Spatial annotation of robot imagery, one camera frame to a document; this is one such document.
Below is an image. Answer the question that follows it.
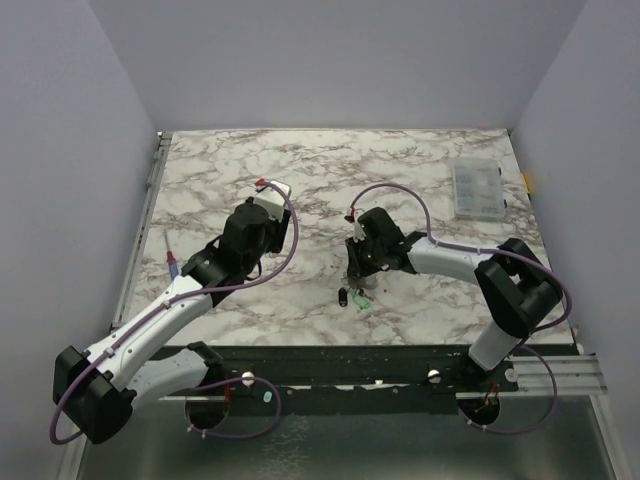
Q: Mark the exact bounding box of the green key tag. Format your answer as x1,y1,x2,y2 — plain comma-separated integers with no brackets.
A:
352,294,371,310

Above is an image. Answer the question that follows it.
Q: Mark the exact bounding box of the black key tag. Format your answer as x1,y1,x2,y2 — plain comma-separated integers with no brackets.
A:
338,288,348,307

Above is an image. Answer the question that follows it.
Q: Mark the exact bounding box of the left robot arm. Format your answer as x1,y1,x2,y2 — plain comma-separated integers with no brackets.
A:
49,195,299,445

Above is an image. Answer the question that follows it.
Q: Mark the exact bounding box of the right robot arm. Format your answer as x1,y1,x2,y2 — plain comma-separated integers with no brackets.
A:
345,207,564,391

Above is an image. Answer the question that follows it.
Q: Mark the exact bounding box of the red blue screwdriver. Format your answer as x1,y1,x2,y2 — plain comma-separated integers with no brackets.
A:
163,230,179,280

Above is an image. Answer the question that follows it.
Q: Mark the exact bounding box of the clear plastic screw organizer box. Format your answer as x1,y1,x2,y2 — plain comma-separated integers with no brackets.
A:
450,158,506,221

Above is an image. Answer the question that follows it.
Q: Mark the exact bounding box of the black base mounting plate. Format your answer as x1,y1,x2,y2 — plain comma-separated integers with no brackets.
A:
164,344,521,416

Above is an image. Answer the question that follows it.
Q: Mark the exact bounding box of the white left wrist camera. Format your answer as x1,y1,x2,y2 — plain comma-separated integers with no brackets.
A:
253,179,291,222

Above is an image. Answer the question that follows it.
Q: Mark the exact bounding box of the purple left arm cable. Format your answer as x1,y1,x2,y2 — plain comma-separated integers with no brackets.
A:
49,180,300,446

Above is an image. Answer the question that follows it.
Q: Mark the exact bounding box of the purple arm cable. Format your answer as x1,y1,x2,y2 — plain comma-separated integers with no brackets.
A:
349,183,572,435
49,180,300,446

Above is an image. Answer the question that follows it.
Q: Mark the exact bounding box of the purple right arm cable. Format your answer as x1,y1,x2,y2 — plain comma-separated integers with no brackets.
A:
349,183,572,435

